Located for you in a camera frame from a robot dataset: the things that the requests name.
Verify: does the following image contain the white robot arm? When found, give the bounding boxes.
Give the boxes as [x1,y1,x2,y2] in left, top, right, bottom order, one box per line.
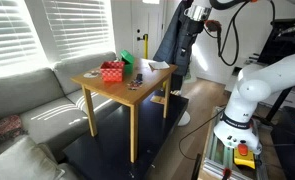
[213,53,295,155]

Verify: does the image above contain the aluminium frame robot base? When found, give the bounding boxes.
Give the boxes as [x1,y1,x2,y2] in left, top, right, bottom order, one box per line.
[198,107,268,180]

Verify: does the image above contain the Santa Claus sticker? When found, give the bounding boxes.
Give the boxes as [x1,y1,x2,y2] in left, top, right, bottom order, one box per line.
[128,80,142,90]

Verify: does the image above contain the white paper sheet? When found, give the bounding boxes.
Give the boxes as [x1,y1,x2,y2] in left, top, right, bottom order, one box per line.
[149,61,169,70]

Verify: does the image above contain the green plastic box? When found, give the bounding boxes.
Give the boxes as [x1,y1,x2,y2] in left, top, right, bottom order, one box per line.
[121,50,135,74]

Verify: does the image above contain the red woven basket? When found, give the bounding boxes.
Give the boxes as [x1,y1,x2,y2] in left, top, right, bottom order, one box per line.
[100,61,124,82]

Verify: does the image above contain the white front door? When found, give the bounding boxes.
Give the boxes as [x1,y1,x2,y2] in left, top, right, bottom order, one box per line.
[131,0,164,59]

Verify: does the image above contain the black coffee table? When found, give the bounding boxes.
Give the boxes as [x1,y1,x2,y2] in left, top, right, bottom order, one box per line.
[64,95,188,180]

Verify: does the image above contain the white window blinds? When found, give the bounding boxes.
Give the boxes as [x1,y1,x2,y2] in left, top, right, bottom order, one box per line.
[0,0,115,77]

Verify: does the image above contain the grey fabric sofa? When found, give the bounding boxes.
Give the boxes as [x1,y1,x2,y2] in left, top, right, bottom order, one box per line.
[0,52,116,180]

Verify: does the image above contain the yellow black emergency stop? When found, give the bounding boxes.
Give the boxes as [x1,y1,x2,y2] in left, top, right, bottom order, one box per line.
[234,144,255,169]

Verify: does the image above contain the patterned red cushion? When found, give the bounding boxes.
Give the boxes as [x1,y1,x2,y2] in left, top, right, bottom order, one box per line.
[0,115,28,145]

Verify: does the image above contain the black exercise machine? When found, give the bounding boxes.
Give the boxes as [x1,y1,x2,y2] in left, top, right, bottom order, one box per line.
[257,19,295,119]

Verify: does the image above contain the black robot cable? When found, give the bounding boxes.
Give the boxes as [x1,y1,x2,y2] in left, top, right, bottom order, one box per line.
[203,0,277,67]

